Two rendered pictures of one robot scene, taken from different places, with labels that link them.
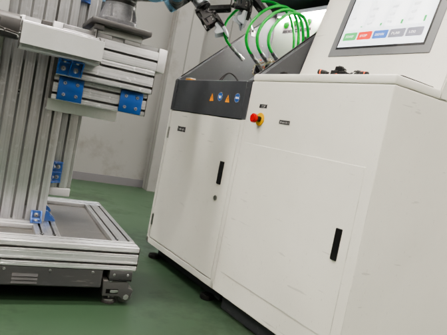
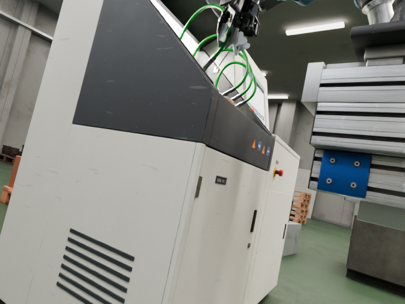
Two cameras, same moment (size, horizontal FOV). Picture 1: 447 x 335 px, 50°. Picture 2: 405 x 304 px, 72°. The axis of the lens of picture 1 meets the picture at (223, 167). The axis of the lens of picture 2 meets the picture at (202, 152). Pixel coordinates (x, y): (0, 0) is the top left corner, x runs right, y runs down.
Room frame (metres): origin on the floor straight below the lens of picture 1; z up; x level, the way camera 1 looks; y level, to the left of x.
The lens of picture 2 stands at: (2.89, 1.02, 0.70)
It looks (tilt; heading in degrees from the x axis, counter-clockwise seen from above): 5 degrees up; 244
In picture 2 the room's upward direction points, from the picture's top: 12 degrees clockwise
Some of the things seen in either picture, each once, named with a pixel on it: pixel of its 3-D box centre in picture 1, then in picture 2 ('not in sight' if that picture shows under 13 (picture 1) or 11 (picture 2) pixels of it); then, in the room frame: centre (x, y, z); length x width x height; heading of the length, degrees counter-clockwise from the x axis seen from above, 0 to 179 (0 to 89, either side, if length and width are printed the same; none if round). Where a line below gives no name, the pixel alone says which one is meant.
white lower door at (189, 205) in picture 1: (189, 185); (225, 251); (2.27, 0.14, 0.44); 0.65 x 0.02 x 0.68; 34
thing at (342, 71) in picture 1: (345, 73); not in sight; (1.71, -0.36, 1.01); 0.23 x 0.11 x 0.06; 34
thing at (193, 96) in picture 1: (209, 98); (244, 140); (2.28, 0.13, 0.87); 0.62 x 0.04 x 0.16; 34
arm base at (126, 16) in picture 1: (119, 14); not in sight; (1.87, 0.50, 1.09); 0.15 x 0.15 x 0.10
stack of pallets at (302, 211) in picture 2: not in sight; (285, 204); (-2.71, -4.63, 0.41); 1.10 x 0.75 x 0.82; 116
